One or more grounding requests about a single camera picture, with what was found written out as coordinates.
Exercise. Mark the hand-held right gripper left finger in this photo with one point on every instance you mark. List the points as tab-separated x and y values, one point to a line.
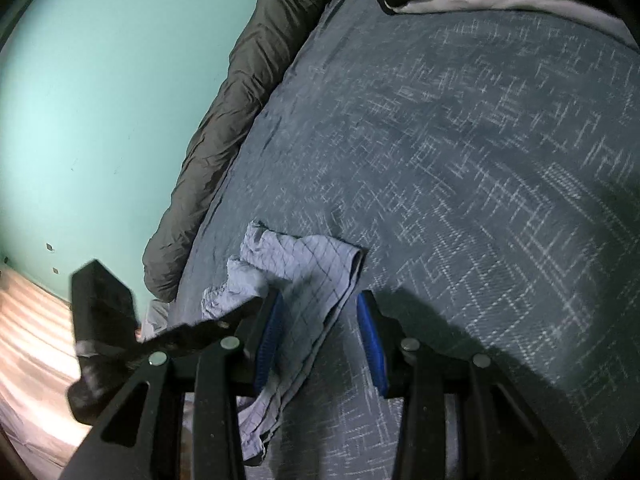
267	347

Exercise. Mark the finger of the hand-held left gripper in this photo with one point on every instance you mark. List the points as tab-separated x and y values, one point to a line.
200	335

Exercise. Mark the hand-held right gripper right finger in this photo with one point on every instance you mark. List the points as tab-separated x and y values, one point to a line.
372	347

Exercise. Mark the light blue checked shirt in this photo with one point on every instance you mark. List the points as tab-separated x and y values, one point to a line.
310	280

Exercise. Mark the blue flecked bed cover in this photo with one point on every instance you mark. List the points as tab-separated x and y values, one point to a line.
450	160

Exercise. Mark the dark grey rolled duvet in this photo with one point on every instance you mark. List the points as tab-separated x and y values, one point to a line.
225	110

